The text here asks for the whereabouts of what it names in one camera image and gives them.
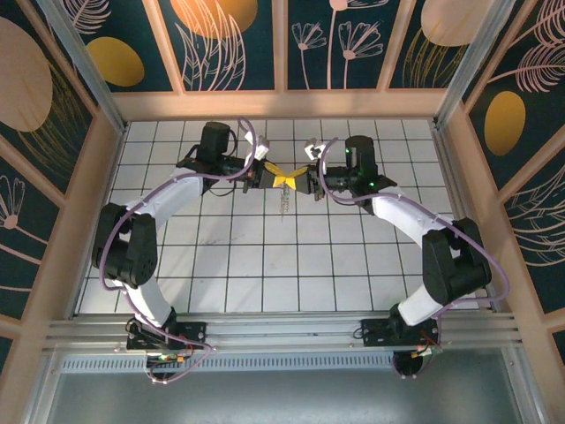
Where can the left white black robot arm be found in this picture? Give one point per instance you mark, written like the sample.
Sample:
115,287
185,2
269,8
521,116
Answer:
172,201

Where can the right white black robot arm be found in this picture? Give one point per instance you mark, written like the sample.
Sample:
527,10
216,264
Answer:
406,216

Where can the white grid mat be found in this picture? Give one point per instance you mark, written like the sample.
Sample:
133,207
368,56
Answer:
282,265

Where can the left base electronics board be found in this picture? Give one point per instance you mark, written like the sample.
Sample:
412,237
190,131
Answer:
165,358

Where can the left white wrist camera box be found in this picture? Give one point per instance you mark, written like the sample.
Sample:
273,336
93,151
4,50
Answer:
259,148

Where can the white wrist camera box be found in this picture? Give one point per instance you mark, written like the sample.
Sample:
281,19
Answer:
259,148
312,149

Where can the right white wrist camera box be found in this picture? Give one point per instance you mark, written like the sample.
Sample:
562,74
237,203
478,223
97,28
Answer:
312,149

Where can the aluminium side rail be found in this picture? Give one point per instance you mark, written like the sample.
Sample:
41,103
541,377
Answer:
443,168

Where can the aluminium mounting rail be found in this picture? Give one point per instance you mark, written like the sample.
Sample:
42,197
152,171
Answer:
282,329

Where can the aluminium frame post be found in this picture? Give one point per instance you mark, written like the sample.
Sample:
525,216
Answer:
88,66
476,53

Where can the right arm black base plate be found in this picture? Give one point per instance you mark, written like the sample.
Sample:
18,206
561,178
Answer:
375,331

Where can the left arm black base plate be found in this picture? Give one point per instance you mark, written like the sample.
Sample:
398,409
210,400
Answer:
194,331

